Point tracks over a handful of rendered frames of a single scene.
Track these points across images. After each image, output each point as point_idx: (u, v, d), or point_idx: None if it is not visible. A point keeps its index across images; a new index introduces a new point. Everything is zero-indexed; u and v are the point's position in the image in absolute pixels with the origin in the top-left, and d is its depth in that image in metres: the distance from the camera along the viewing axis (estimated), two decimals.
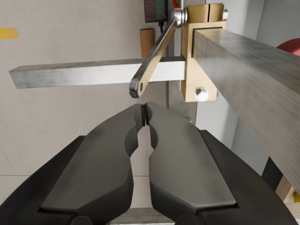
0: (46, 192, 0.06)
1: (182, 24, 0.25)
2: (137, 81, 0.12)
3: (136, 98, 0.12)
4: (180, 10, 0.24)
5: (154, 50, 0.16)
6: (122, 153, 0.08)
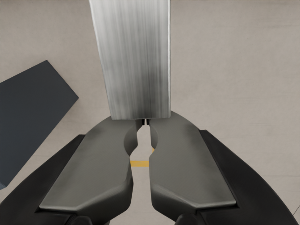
0: (45, 192, 0.06)
1: None
2: None
3: None
4: None
5: None
6: (122, 152, 0.08)
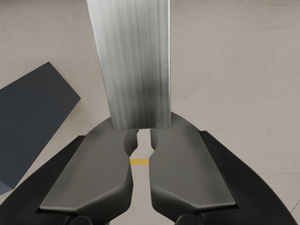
0: (45, 193, 0.06)
1: None
2: None
3: None
4: None
5: None
6: (122, 153, 0.08)
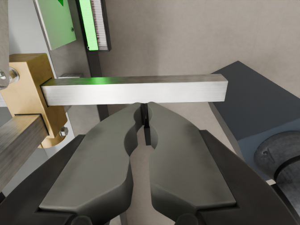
0: (45, 192, 0.06)
1: None
2: (0, 74, 0.11)
3: None
4: None
5: (3, 5, 0.13)
6: (122, 152, 0.08)
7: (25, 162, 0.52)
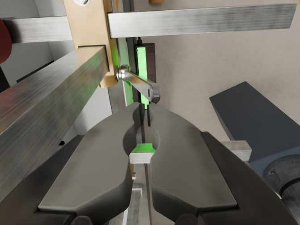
0: (43, 192, 0.06)
1: (119, 69, 0.28)
2: (152, 95, 0.13)
3: (153, 86, 0.12)
4: (123, 80, 0.29)
5: None
6: (121, 152, 0.08)
7: None
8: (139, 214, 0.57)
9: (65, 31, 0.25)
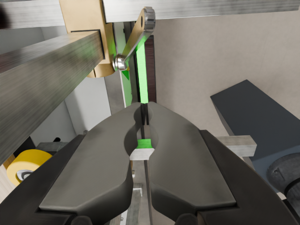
0: (45, 192, 0.06)
1: (116, 57, 0.26)
2: (147, 27, 0.10)
3: (146, 6, 0.10)
4: (119, 68, 0.27)
5: None
6: (122, 152, 0.08)
7: None
8: (139, 214, 0.55)
9: (57, 15, 0.23)
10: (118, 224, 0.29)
